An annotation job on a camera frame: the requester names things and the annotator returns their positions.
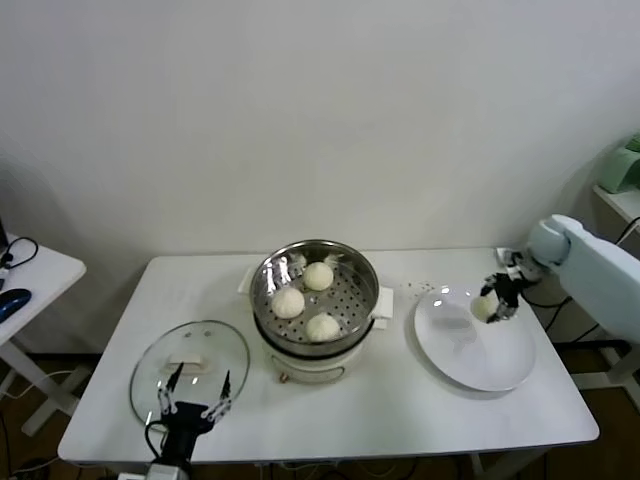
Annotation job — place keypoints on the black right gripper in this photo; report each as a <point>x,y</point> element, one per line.
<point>506,296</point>

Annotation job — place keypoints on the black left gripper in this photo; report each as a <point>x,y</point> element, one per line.
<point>185,420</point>

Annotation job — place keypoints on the white steamed baozi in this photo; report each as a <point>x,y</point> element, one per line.
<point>318,276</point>
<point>322,328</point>
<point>288,303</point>
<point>482,307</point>

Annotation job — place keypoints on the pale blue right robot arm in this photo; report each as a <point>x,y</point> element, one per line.
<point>590,270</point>

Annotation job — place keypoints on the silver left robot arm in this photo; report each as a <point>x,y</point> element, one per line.
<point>167,472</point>

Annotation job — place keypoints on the stainless steel steamer basket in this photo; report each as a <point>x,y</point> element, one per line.
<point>367,285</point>

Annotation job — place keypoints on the glass pot lid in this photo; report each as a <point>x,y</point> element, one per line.
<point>220,345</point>

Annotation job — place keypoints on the white round plate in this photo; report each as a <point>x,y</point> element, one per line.
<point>475,360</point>

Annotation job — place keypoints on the white electric cooker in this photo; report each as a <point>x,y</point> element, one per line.
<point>310,370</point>

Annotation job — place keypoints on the white shelf board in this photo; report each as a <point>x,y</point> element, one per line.
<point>625,202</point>

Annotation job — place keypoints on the pale green plastic object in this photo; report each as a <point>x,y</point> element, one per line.
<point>620,170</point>

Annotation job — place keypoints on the white side table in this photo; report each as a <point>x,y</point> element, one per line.
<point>45,280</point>

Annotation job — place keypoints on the blue computer mouse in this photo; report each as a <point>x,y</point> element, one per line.
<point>12,301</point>

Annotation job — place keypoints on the white table leg frame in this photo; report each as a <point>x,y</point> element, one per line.
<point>481,467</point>

